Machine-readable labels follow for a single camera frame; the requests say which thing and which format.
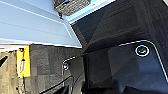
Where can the wicker basket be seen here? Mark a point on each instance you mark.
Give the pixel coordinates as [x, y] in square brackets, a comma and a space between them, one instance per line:
[71, 6]

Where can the orange frame stand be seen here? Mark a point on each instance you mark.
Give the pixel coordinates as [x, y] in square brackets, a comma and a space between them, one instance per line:
[24, 61]

